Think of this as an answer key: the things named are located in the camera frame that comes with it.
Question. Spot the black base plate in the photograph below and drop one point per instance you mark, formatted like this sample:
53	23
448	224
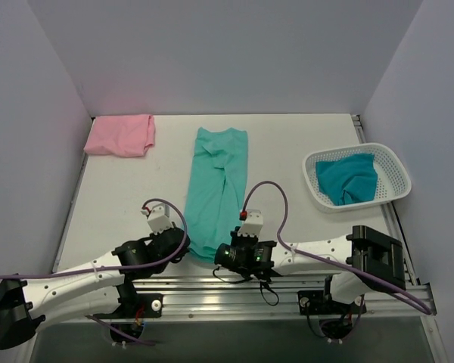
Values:
139	305
314	302

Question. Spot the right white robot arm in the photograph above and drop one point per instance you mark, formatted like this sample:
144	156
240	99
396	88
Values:
362	261

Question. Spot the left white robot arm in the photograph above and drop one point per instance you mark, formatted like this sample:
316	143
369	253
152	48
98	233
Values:
103	287

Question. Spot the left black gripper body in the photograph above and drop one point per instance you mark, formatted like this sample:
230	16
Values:
178	242

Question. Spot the white perforated plastic basket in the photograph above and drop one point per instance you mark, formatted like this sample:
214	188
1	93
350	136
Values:
393	179

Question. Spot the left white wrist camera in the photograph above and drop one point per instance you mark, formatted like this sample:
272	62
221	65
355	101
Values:
158	218

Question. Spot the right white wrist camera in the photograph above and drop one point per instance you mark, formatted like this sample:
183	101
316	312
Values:
251	223

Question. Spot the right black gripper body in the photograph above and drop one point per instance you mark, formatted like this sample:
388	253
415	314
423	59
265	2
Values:
242	242

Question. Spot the folded pink t shirt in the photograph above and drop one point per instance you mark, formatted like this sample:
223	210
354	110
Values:
125	136

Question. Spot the aluminium rail frame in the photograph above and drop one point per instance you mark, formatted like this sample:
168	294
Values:
108	199

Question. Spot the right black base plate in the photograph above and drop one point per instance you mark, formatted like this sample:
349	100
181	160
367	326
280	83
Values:
314	302

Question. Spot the dark teal t shirt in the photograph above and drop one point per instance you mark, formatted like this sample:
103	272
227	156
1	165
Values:
349	180

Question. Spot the mint green t shirt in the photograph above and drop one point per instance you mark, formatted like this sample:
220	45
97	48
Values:
216	189

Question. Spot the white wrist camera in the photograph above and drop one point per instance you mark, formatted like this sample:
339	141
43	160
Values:
158	218
251	223

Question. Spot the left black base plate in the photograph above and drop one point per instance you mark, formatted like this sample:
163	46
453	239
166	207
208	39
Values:
139	305

